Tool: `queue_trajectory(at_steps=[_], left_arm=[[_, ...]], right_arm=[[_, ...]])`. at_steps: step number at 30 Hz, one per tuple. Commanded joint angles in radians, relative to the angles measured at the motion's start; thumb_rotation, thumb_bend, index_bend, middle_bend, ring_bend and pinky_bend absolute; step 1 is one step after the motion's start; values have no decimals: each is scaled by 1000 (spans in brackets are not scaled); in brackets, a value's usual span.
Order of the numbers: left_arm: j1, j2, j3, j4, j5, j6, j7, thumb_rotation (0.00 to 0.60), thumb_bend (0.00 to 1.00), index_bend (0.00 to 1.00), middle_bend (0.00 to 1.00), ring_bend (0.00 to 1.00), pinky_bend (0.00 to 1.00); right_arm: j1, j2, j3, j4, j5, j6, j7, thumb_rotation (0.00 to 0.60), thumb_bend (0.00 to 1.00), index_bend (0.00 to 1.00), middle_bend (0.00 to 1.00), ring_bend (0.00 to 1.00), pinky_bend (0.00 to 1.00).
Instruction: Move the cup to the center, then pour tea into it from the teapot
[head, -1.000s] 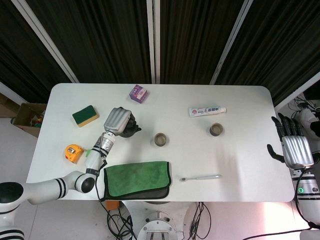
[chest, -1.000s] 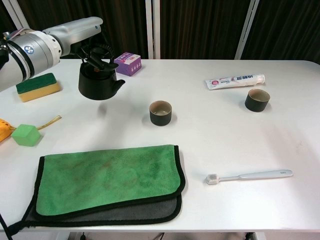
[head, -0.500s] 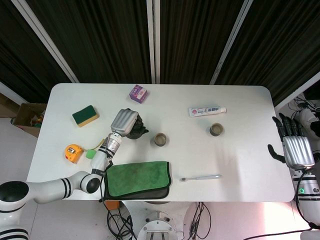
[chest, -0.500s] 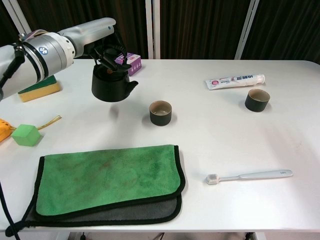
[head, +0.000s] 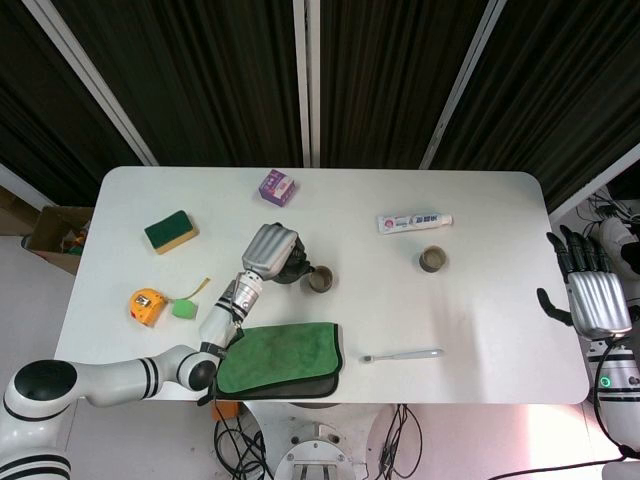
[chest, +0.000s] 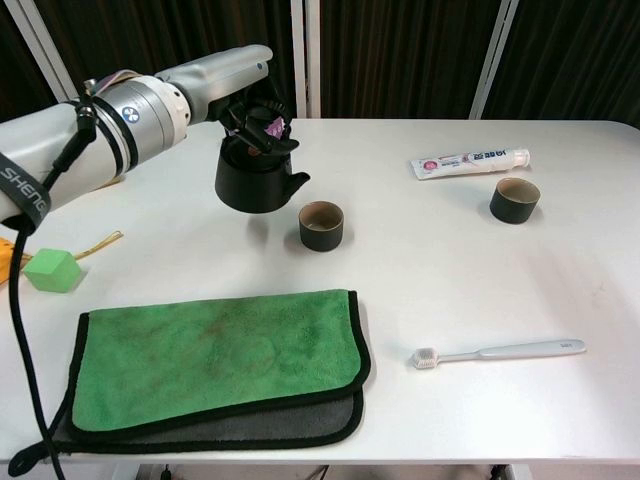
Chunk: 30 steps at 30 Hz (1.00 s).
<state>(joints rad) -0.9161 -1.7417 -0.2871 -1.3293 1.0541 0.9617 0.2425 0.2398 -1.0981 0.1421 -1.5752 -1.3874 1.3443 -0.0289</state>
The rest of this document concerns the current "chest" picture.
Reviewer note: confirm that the white toothpaste tube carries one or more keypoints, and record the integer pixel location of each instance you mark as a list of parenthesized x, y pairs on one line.
[(460, 162)]

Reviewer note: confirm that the white upright frame post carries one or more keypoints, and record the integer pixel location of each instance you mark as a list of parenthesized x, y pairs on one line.
[(298, 30), (314, 60)]

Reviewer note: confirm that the green foam cube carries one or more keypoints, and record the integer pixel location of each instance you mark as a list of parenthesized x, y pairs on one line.
[(50, 272)]

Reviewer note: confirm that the yellow tape measure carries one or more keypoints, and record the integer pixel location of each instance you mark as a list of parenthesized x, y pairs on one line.
[(4, 255)]

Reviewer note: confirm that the small purple carton box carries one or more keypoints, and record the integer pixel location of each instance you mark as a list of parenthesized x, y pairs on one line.
[(274, 129)]

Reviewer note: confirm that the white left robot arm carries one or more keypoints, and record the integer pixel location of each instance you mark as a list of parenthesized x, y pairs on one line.
[(50, 145)]

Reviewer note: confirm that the black teapot with lid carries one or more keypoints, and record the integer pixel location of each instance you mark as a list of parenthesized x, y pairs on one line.
[(250, 190)]

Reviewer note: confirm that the green grey microfibre towel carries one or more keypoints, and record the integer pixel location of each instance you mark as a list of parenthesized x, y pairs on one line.
[(215, 355)]

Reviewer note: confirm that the white slanted frame post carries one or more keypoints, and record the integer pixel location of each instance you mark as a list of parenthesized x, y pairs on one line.
[(492, 60), (50, 55)]

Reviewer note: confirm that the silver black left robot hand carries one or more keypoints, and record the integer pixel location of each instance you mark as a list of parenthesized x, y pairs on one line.
[(225, 75)]

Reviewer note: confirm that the small brown cup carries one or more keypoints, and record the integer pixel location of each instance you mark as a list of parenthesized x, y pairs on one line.
[(510, 212), (322, 237)]

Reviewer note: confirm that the black pleated curtain panel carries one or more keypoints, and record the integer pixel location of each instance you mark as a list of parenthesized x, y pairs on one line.
[(150, 35), (400, 55), (20, 65), (575, 60)]

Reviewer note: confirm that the pale grey toothbrush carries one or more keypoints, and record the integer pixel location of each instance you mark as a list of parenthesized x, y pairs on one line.
[(525, 349)]

